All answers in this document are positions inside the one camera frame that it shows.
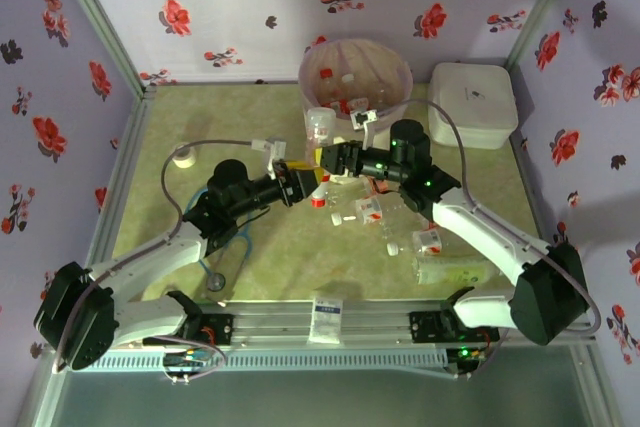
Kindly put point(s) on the black controller with green light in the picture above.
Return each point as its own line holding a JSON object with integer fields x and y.
{"x": 465, "y": 353}

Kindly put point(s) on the white-capped clear bottle red-white label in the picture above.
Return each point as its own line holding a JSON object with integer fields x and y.
{"x": 427, "y": 242}

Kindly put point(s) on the blue stethoscope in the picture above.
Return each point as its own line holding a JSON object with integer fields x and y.
{"x": 216, "y": 281}

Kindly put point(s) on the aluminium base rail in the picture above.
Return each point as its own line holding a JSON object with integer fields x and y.
{"x": 280, "y": 322}

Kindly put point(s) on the pink-lined waste bin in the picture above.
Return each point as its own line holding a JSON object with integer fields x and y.
{"x": 370, "y": 59}

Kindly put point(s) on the large clear bottle green label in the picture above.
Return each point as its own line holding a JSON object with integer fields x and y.
{"x": 450, "y": 272}

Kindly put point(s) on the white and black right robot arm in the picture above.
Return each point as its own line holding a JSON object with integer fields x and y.
{"x": 480, "y": 232}

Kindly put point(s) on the white paper sachet packet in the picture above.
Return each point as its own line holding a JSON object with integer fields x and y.
{"x": 325, "y": 319}

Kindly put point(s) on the clear bottle white printed label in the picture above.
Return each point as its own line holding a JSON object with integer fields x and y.
{"x": 347, "y": 78}

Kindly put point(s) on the clear bottle red-white tick label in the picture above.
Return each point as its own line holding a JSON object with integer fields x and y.
{"x": 368, "y": 209}

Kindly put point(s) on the aluminium enclosure frame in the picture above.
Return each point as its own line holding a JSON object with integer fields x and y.
{"x": 102, "y": 22}

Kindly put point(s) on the white tape roll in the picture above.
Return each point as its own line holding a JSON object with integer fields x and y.
{"x": 184, "y": 164}

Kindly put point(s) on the white lidded storage box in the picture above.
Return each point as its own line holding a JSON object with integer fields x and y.
{"x": 470, "y": 97}

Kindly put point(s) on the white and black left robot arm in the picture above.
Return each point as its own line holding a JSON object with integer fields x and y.
{"x": 150, "y": 254}

